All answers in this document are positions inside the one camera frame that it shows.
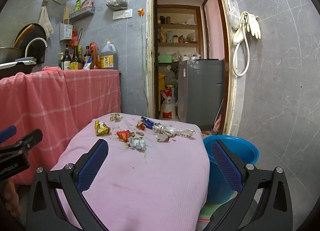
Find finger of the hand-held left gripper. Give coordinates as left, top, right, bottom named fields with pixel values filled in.
left=0, top=128, right=43, bottom=155
left=0, top=125, right=17, bottom=144

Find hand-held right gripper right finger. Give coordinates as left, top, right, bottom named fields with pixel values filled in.
left=211, top=139, right=293, bottom=231

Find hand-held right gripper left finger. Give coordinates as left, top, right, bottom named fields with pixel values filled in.
left=26, top=139, right=109, bottom=231

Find blue plastic bucket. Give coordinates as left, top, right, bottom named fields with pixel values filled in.
left=202, top=135, right=260, bottom=205

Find yellow snack wrapper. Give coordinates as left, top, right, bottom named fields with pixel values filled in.
left=94, top=120, right=111, bottom=137

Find red snack wrapper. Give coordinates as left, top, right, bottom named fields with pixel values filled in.
left=116, top=129, right=135, bottom=143

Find snack wrappers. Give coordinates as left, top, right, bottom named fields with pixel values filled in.
left=152, top=124, right=197, bottom=140

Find blue snack wrapper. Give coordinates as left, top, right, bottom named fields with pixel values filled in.
left=141, top=116, right=156, bottom=129

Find person's left hand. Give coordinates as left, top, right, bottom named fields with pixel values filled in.
left=0, top=180, right=20, bottom=221

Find pink slipper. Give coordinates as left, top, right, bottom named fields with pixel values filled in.
left=213, top=116, right=222, bottom=133

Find red checked towel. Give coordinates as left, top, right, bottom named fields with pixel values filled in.
left=0, top=66, right=122, bottom=186

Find pink flower print blanket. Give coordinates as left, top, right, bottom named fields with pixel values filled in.
left=50, top=113, right=210, bottom=231

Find metal pot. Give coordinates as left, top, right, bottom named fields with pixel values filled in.
left=0, top=47, right=23, bottom=64

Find grey washing machine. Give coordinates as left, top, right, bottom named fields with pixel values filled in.
left=177, top=59, right=225, bottom=128

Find white red rice bag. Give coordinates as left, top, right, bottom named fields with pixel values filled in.
left=160, top=87, right=178, bottom=119

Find dark bottle white label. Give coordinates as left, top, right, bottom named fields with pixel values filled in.
left=62, top=45, right=73, bottom=70

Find dark bottle yellow label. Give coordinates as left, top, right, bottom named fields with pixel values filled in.
left=70, top=45, right=82, bottom=70

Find chrome faucet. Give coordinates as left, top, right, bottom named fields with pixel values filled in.
left=25, top=37, right=48, bottom=57

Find black wok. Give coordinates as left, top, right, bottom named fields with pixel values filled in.
left=12, top=23, right=48, bottom=61

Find dark bottle red cap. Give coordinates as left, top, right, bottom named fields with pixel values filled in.
left=83, top=46, right=92, bottom=69

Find orange sauce bottle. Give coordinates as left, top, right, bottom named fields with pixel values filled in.
left=90, top=42, right=101, bottom=69

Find large cooking oil jug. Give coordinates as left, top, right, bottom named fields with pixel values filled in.
left=100, top=41, right=118, bottom=69

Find yellow plastic item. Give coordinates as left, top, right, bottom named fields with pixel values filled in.
left=158, top=72, right=167, bottom=89

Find red plastic bag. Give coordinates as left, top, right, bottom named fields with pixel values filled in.
left=69, top=29, right=80, bottom=47

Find white utensil holder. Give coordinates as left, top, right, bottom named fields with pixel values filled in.
left=59, top=23, right=73, bottom=41

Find hanging beige rag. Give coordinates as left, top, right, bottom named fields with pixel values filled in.
left=38, top=6, right=54, bottom=40

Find green box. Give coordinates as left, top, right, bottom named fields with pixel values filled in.
left=158, top=54, right=173, bottom=64

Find cream rubber glove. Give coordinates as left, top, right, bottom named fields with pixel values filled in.
left=246, top=12, right=262, bottom=39
left=233, top=11, right=248, bottom=44

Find pink door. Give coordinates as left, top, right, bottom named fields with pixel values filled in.
left=202, top=0, right=225, bottom=60

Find white plastic bag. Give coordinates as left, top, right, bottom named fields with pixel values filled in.
left=227, top=6, right=242, bottom=30

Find white hose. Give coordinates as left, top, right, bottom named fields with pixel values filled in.
left=232, top=29, right=250, bottom=77

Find white cable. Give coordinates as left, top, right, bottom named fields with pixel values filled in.
left=140, top=16, right=148, bottom=104

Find wooden door frame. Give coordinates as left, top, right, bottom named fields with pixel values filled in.
left=146, top=0, right=238, bottom=135

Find wooden wall shelves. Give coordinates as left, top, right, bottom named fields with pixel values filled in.
left=156, top=6, right=203, bottom=49

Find grey wall shelf rack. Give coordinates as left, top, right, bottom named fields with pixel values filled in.
left=69, top=6, right=96, bottom=19

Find white wall switch socket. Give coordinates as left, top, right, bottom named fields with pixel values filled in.
left=112, top=9, right=133, bottom=20

